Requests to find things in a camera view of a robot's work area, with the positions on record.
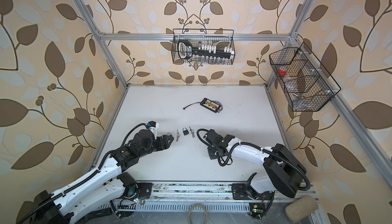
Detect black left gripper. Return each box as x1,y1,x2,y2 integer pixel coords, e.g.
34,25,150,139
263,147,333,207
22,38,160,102
138,134,175,159

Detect black padlock with key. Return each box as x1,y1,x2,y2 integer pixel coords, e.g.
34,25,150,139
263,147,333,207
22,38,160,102
182,127,189,136

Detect silver keys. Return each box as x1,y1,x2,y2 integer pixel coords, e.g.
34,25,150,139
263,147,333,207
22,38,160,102
176,130,181,142
189,127,195,138

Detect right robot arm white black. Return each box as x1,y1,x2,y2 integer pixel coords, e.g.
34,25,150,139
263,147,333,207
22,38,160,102
196,129,311,200

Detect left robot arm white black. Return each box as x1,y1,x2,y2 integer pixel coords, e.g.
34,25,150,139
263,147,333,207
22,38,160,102
16,121,175,224

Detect silver keys on table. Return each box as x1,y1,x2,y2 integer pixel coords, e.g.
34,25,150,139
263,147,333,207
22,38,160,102
176,130,181,142

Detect black charging board yellow connectors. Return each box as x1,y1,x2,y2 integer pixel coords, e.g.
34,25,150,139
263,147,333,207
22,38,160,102
200,98,223,113

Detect black tool set in basket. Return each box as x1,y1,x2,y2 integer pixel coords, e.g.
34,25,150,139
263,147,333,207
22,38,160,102
176,40,235,60

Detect red item in basket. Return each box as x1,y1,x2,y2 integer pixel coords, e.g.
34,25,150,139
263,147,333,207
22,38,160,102
277,66,288,77

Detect beige foam roll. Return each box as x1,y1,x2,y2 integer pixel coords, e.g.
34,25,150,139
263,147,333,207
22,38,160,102
285,195,318,223

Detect aluminium back crossbar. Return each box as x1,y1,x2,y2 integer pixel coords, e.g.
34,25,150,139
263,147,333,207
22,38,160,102
97,32,292,42

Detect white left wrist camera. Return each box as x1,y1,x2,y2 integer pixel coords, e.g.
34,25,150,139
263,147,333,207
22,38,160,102
146,121,159,138

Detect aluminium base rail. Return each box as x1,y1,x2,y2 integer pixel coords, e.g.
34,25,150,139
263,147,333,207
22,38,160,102
99,181,319,213

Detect rope ring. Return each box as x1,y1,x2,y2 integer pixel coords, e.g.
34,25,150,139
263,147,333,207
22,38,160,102
187,204,209,224

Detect back wire basket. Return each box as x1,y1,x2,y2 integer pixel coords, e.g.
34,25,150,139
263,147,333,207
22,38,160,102
171,28,236,65

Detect wire basket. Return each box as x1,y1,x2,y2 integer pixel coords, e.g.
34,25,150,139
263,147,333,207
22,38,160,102
269,43,341,112
171,28,236,65

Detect right wire basket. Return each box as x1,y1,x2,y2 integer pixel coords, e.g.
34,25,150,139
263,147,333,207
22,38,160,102
269,43,341,112

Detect aluminium frame post left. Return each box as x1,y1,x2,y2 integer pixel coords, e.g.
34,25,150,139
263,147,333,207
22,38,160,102
72,0,128,89

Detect aluminium frame post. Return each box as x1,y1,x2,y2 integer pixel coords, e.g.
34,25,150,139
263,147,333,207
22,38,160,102
264,0,327,89
72,0,128,89

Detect aluminium frame post right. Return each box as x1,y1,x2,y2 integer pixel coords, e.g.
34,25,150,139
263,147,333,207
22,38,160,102
264,0,327,89

